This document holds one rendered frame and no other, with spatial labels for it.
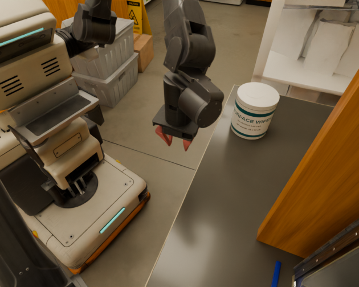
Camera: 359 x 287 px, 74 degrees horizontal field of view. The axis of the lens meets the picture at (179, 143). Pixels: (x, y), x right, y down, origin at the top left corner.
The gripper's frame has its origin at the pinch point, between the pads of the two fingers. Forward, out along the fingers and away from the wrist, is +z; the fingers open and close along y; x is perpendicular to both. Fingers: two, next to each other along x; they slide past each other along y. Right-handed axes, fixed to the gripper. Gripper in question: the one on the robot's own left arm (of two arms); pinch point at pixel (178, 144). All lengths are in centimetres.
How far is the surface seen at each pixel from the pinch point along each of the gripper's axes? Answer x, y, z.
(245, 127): 23.5, 14.4, 10.2
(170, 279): -25.5, 8.5, 15.3
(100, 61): 108, -115, 59
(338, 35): 82, 39, -1
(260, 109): 23.9, 16.9, 1.6
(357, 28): 87, 46, -2
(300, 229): -9.3, 30.9, 3.1
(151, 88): 155, -95, 111
